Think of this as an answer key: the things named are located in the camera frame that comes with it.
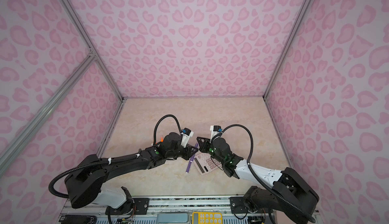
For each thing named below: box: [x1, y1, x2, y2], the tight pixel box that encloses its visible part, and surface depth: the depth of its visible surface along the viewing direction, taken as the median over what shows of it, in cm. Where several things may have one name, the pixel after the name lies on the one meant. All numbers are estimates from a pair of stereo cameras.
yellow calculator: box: [191, 211, 223, 224], surface depth 71 cm
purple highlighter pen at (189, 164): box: [185, 155, 195, 174], surface depth 88 cm
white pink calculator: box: [192, 152, 223, 176], surface depth 86 cm
